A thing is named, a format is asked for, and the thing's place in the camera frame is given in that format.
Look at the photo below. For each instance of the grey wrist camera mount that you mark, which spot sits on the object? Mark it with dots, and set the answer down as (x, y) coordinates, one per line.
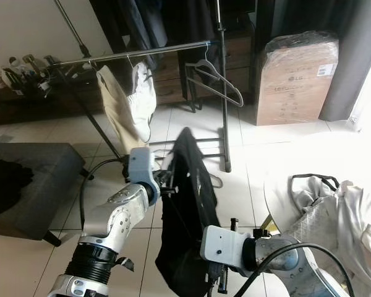
(222, 247)
(141, 162)

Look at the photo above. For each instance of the black clothes rack silver rail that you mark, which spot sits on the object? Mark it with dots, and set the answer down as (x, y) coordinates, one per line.
(224, 111)

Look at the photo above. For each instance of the beige garment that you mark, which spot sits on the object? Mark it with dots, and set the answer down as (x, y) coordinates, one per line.
(117, 105)

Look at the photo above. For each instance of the white quilted garment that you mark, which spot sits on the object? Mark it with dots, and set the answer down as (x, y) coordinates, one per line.
(315, 229)

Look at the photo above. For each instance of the dark wooden drawer cabinet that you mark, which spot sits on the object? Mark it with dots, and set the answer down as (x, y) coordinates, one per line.
(170, 86)

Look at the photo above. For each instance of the white garment black stripes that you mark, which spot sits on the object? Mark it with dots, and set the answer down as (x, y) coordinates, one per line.
(143, 99)

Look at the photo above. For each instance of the grey ottoman black legs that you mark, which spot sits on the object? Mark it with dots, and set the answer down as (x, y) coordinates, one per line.
(49, 179)

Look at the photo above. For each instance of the brass ornament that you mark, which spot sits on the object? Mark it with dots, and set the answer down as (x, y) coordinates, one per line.
(29, 60)

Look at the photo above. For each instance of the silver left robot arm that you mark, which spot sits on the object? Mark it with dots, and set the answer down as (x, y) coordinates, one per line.
(117, 216)

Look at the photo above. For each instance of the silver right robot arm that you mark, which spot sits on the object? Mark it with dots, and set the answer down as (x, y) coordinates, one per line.
(278, 260)

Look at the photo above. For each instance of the grey hanger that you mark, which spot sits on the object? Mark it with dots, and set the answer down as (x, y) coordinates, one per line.
(206, 62)

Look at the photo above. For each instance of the dark wooden low console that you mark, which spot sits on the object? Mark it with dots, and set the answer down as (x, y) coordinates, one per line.
(25, 108)

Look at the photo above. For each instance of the blue-grey garment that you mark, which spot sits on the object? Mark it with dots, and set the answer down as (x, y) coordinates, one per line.
(136, 31)

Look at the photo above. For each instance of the plastic wrapped cardboard box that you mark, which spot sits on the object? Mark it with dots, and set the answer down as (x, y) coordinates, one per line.
(297, 86)

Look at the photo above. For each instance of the black shirt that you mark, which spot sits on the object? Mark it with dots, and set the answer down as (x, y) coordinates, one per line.
(191, 25)

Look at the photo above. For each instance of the white power adapter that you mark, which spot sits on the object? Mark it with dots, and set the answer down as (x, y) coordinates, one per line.
(47, 86)

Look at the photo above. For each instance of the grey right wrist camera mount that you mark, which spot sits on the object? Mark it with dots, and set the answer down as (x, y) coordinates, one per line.
(222, 247)

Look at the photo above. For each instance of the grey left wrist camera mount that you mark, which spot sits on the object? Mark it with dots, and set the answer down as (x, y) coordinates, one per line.
(141, 162)

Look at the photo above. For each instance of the dark grey curtain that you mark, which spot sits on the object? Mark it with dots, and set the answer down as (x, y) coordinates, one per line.
(355, 62)

